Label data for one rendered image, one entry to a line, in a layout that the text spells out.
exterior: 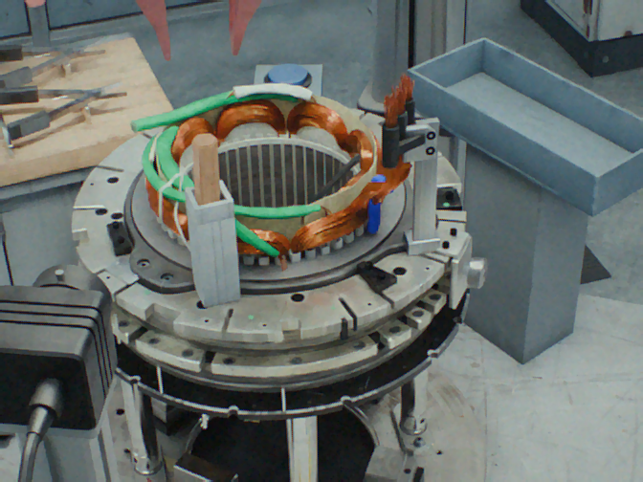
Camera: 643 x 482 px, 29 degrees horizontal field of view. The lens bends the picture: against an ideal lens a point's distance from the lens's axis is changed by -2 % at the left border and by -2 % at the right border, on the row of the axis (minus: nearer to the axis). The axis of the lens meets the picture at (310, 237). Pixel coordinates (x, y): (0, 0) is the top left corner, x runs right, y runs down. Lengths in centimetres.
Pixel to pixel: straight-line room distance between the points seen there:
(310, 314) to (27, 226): 39
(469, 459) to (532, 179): 27
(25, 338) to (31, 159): 72
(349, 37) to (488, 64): 225
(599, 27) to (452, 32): 196
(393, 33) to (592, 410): 47
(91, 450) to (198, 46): 310
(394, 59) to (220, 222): 61
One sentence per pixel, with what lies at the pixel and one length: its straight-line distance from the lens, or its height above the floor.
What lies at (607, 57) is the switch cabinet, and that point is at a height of 5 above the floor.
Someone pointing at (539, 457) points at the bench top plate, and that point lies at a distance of 127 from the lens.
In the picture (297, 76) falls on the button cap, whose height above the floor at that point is 104.
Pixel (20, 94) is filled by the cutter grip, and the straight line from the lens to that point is 124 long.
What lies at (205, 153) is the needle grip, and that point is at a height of 122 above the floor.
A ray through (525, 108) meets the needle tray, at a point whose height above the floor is 102.
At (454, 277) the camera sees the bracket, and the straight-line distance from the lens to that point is 99.
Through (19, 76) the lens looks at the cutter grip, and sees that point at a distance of 127.
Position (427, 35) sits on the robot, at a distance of 144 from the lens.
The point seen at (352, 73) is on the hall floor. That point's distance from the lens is 341.
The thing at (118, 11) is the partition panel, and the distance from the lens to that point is 346.
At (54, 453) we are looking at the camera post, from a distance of 51.
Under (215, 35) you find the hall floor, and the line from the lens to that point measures 363.
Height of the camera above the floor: 170
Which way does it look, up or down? 37 degrees down
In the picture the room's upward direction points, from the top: 2 degrees counter-clockwise
